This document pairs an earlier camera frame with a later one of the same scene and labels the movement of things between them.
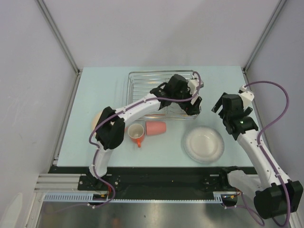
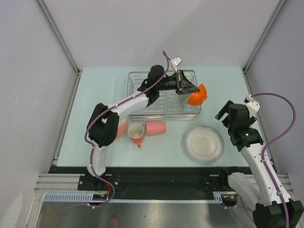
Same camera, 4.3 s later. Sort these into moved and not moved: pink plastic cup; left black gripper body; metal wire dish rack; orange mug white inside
Moved: left black gripper body
Not moved: orange mug white inside; pink plastic cup; metal wire dish rack
